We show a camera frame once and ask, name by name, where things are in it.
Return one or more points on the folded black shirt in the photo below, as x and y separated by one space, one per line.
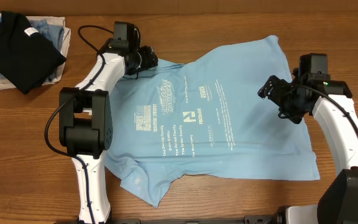
27 58

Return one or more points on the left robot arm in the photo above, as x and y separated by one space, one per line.
85 123

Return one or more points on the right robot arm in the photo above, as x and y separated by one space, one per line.
330 103

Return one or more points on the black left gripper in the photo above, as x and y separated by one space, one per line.
151 59

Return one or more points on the light blue t-shirt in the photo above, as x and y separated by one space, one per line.
205 117

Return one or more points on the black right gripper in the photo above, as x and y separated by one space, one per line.
280 86

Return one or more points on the folded white cloth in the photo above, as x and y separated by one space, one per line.
5 83

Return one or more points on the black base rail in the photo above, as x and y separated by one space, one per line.
248 219

